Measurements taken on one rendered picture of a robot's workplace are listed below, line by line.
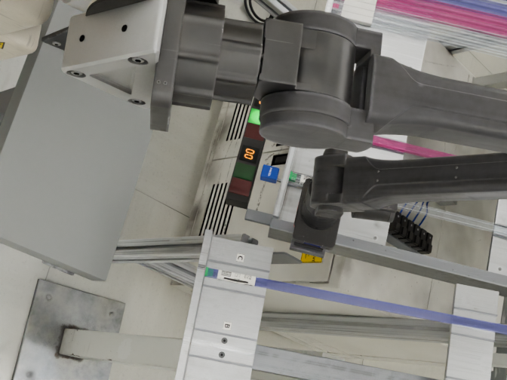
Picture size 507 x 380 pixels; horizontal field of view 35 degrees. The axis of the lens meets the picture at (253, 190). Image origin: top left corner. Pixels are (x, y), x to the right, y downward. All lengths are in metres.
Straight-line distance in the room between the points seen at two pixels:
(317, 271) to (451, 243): 0.43
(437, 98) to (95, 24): 0.30
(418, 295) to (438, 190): 0.94
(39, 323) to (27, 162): 0.75
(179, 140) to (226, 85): 1.55
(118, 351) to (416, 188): 0.95
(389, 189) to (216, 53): 0.43
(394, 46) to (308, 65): 0.90
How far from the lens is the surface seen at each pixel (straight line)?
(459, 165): 0.98
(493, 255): 1.46
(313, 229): 1.24
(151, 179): 2.14
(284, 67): 0.67
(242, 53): 0.66
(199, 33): 0.65
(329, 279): 1.71
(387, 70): 0.71
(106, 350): 1.81
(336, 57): 0.69
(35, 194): 1.26
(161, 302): 2.15
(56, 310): 1.96
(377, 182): 1.03
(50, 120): 1.29
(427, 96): 0.72
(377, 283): 1.78
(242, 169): 1.45
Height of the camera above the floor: 1.70
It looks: 46 degrees down
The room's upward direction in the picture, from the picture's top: 84 degrees clockwise
